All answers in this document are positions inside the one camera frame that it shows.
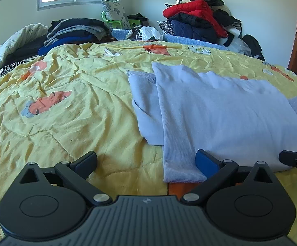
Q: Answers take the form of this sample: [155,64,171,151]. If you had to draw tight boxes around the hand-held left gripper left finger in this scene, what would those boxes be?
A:
[9,151,113,207]

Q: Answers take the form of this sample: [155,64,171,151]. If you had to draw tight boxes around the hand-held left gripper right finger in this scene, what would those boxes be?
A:
[180,149,283,207]

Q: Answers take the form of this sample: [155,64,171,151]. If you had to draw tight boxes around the green plastic chair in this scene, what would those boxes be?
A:
[101,10,142,30]

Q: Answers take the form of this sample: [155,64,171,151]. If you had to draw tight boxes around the dark cloth on chair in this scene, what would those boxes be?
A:
[127,13,149,26]

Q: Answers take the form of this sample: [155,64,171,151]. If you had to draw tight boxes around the zebra-striped cloth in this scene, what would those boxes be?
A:
[0,60,28,87]

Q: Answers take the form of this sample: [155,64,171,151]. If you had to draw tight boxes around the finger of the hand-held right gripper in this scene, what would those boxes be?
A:
[278,150,297,185]

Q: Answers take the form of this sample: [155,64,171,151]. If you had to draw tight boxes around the white printed quilt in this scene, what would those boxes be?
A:
[0,23,52,79]

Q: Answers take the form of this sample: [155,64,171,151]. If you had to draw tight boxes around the clear plastic bag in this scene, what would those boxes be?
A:
[225,34,253,56]

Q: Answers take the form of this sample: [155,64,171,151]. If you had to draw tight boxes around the dark grey blanket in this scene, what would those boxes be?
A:
[3,37,50,66]

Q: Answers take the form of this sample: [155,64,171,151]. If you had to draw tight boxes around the yellow carrot-print bedspread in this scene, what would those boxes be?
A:
[0,40,297,246]

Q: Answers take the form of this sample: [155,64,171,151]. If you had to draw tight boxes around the houndstooth cloth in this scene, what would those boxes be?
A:
[158,20,175,35]

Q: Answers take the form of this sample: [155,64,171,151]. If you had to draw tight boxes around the floral pillow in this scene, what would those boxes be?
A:
[101,0,131,29]

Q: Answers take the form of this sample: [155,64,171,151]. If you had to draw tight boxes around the white plastic bag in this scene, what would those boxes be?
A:
[125,26,164,42]

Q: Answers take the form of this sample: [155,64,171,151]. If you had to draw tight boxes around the black garment with strap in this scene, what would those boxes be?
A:
[212,9,242,47]

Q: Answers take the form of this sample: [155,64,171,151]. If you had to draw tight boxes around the black backpack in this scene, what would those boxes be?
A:
[241,34,266,62]

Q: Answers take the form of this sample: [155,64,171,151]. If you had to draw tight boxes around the stack of folded dark clothes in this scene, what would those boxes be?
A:
[37,18,113,56]

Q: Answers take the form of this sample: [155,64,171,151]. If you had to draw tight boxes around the red jacket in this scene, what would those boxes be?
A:
[163,0,228,38]

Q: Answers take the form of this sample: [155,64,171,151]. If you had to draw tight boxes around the navy padded jacket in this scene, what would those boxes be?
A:
[168,14,220,46]

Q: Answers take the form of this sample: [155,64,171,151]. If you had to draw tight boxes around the lavender long-sleeved top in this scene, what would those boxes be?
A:
[126,62,297,184]

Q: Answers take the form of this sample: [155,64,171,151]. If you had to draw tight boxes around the blue knitted blanket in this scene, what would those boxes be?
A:
[111,28,241,52]

